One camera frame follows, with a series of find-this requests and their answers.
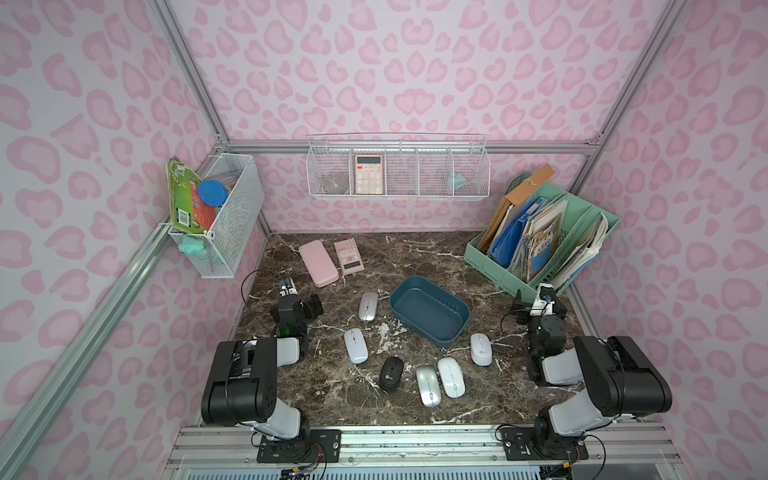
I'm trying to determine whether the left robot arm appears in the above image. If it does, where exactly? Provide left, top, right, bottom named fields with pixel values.
left=201, top=293, right=324, bottom=456

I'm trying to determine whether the green file organizer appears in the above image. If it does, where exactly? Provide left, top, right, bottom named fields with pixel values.
left=464, top=176, right=620, bottom=302

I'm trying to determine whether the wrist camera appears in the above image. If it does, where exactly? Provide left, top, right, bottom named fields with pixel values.
left=278, top=278, right=299, bottom=302
left=530, top=283, right=557, bottom=316

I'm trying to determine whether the green packaged card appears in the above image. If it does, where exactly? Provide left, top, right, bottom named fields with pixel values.
left=167, top=157, right=209, bottom=234

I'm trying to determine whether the light blue item in shelf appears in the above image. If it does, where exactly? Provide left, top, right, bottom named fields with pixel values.
left=446, top=173, right=469, bottom=192

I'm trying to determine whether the white wire wall shelf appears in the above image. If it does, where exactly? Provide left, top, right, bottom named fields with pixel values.
left=306, top=132, right=491, bottom=200

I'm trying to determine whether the aluminium front rail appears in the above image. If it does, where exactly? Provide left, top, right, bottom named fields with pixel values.
left=161, top=422, right=689, bottom=479

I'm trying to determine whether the white slim computer mouse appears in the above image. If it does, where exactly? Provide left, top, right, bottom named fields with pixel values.
left=343, top=328, right=369, bottom=365

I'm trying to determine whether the teal storage box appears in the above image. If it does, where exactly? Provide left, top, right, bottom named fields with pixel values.
left=389, top=276, right=471, bottom=348

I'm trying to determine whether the silver computer mouse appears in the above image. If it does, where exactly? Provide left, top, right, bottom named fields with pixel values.
left=415, top=365, right=442, bottom=408

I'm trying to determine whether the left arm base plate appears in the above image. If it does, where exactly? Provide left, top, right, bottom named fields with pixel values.
left=256, top=429, right=342, bottom=464

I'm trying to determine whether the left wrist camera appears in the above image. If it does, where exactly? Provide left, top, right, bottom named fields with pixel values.
left=278, top=278, right=299, bottom=302

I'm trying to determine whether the black computer mouse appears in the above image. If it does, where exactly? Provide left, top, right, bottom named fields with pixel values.
left=378, top=356, right=404, bottom=394

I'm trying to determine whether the clear item in shelf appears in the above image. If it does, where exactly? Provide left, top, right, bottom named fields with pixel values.
left=319, top=172, right=349, bottom=195

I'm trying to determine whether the white mesh wall basket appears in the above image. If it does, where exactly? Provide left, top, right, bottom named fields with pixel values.
left=169, top=153, right=265, bottom=279

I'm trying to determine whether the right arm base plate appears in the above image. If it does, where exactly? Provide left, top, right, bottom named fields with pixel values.
left=495, top=425, right=589, bottom=463

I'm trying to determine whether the white boxy computer mouse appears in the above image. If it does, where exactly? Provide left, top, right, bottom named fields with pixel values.
left=358, top=292, right=379, bottom=322

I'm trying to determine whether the white rounded computer mouse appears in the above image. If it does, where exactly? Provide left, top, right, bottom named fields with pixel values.
left=470, top=333, right=493, bottom=367

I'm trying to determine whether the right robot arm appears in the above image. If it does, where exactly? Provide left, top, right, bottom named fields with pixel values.
left=510, top=293, right=673, bottom=458

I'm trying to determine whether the blue folder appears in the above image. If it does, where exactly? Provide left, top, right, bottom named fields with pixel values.
left=489, top=198, right=547, bottom=268

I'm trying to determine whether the brown envelope folder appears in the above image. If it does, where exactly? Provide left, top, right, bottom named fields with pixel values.
left=477, top=164, right=555, bottom=254

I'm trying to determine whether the white papers bundle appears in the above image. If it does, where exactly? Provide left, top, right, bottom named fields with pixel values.
left=542, top=212, right=609, bottom=291

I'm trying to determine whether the pink calculator on table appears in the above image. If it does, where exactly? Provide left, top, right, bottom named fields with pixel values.
left=334, top=238, right=365, bottom=276

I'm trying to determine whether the blue round lid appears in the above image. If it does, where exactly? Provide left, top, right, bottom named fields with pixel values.
left=197, top=180, right=229, bottom=208

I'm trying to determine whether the mint green clip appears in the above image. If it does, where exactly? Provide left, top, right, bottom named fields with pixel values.
left=178, top=235, right=208, bottom=262

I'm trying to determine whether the magazines stack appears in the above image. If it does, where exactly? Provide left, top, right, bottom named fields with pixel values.
left=515, top=195, right=568, bottom=282

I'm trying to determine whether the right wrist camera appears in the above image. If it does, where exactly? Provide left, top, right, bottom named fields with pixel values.
left=530, top=283, right=557, bottom=316

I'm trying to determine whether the orange calculator in shelf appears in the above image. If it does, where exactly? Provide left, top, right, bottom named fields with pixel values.
left=354, top=154, right=384, bottom=195

